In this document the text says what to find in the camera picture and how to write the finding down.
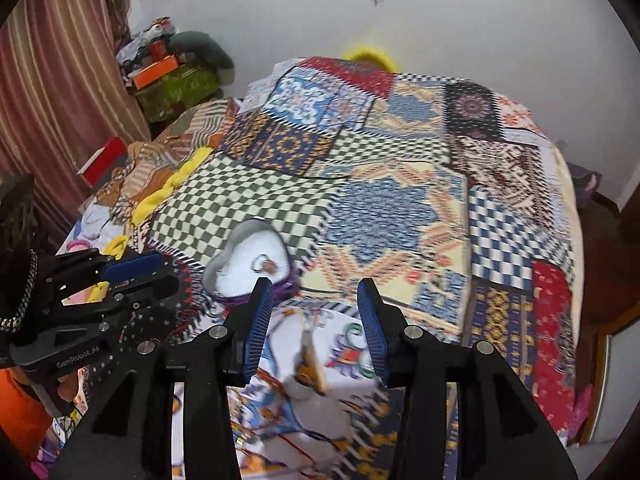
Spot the yellow cloth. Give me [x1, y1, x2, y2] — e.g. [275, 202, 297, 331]
[96, 143, 214, 259]

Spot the brown striped blanket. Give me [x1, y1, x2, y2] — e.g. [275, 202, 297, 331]
[96, 99, 239, 226]

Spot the red book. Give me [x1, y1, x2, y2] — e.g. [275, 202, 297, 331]
[77, 136, 128, 191]

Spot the purple heart-shaped tin box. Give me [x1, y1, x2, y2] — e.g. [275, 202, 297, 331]
[202, 218, 299, 307]

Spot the green patterned box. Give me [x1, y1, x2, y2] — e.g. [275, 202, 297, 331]
[134, 64, 220, 122]

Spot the patchwork patterned bedspread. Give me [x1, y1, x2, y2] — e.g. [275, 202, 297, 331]
[143, 58, 584, 479]

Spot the striped brown curtain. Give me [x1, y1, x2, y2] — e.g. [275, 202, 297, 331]
[1, 0, 150, 244]

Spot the orange box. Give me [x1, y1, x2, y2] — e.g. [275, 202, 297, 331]
[131, 55, 179, 90]

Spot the grey-green plush cushion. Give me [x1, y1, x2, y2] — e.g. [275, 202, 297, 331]
[168, 32, 234, 70]

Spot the yellow pillow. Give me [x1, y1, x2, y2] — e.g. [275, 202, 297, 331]
[343, 46, 399, 73]

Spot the silver ring with brown stone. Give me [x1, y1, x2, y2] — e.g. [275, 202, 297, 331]
[250, 253, 279, 276]

